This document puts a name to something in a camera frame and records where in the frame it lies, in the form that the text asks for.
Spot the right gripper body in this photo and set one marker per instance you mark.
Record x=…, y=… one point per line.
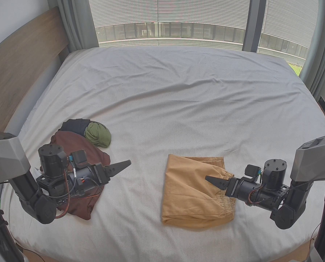
x=244, y=191

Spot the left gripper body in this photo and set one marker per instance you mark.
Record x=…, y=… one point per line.
x=91, y=176

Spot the tan shorts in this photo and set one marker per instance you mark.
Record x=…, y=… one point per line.
x=189, y=195

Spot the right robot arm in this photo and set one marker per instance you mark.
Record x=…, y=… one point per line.
x=309, y=162

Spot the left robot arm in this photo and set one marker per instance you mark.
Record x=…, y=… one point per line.
x=7, y=157

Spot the green garment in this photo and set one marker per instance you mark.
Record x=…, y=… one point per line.
x=98, y=135

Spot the brown garment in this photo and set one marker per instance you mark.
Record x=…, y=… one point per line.
x=69, y=139

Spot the dark blue garment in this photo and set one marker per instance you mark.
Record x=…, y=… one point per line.
x=72, y=125

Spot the grey-green curtain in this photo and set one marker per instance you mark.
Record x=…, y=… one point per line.
x=323, y=37
x=77, y=15

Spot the window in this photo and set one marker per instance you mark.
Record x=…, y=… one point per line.
x=178, y=9

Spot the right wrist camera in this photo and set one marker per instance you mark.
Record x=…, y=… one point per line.
x=252, y=171

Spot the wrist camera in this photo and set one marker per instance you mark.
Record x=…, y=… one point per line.
x=252, y=171
x=79, y=157

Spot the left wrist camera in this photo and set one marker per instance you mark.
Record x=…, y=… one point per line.
x=79, y=157

